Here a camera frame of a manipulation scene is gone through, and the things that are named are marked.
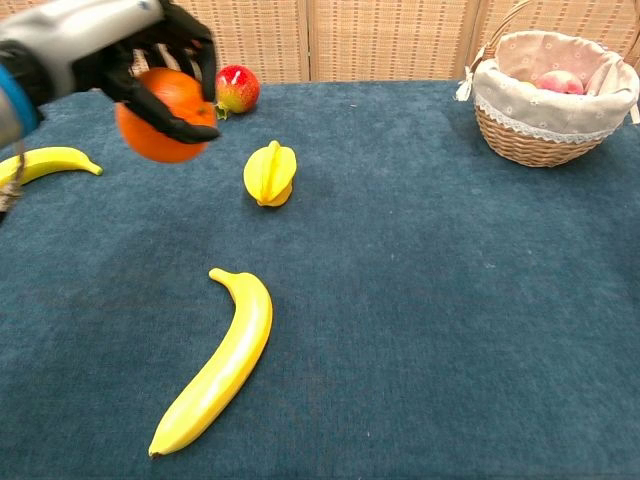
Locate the bamboo folding screen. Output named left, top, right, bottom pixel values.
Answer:
left=0, top=0, right=640, bottom=94

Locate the pink peach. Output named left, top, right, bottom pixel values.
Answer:
left=536, top=69, right=585, bottom=96

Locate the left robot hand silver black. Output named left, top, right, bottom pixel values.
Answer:
left=0, top=0, right=222, bottom=145

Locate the yellow starfruit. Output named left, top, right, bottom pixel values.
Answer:
left=243, top=140, right=298, bottom=208

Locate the orange fruit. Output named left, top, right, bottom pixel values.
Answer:
left=114, top=67, right=219, bottom=164

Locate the yellow banana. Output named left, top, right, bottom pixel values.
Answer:
left=148, top=267, right=275, bottom=460
left=0, top=146, right=105, bottom=189

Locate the left wrist twisted wire bundle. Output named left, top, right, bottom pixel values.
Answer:
left=0, top=140, right=26, bottom=215

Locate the white lined wicker basket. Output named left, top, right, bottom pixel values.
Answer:
left=454, top=29, right=640, bottom=146

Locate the blue table mat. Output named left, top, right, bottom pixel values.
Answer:
left=0, top=79, right=640, bottom=480

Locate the red pomegranate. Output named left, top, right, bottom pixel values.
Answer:
left=214, top=64, right=262, bottom=121

